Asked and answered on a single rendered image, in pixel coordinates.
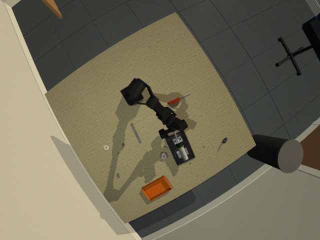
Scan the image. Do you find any orange rectangular tray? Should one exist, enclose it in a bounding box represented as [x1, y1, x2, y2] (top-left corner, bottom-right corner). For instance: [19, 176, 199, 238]
[141, 176, 172, 201]

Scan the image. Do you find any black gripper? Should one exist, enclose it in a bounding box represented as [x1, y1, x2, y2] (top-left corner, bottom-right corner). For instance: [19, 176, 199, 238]
[158, 119, 188, 139]

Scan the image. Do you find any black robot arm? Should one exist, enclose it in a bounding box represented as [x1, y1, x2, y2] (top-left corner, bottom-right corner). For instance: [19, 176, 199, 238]
[122, 78, 187, 132]

